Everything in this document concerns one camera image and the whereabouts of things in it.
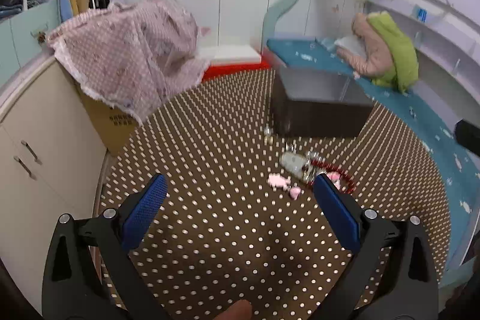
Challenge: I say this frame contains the red bead bracelet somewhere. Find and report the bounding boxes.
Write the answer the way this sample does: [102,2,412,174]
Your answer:
[305,160,358,196]

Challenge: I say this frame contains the green blanket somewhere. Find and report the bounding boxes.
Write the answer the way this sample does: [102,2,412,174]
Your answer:
[367,11,419,93]

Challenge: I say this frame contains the operator thumb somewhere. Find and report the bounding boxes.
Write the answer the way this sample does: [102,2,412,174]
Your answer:
[214,300,253,320]

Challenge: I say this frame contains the blue box on shelf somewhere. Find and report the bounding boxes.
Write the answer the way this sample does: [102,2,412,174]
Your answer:
[412,6,428,23]

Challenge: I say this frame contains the white jade pendant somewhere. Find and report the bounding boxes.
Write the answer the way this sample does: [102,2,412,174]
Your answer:
[280,152,308,179]

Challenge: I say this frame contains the pink patterned cloth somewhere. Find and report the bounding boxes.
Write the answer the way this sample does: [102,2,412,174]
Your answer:
[46,0,210,124]

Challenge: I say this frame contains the beige cabinet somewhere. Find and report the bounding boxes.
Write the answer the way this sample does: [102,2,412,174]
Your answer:
[1,58,106,310]

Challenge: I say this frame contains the dark metal jewelry box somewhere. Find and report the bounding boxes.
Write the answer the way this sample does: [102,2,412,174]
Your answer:
[270,67,374,138]

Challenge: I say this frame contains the cardboard box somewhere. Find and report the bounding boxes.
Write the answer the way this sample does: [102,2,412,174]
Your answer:
[75,83,138,156]

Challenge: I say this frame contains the red ottoman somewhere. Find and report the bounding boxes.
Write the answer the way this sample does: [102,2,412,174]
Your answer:
[200,53,271,83]

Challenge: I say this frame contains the pearl charm bracelet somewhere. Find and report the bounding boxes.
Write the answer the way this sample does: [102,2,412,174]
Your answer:
[262,124,327,182]

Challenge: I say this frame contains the white board on ottoman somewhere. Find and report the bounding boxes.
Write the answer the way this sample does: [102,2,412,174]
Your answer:
[195,45,261,67]

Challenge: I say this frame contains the pink earrings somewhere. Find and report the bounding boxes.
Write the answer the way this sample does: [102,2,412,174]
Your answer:
[267,174,302,200]

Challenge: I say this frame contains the pink quilted jacket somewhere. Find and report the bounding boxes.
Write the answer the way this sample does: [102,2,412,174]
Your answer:
[337,13,394,78]

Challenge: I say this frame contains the white pillow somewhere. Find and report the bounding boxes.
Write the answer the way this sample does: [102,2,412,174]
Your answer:
[334,35,367,58]

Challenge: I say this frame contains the blue mattress sheet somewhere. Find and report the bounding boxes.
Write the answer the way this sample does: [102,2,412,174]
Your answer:
[262,39,479,270]

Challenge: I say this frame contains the brown polka dot tablecloth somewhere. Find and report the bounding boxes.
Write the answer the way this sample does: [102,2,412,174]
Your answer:
[100,70,451,319]

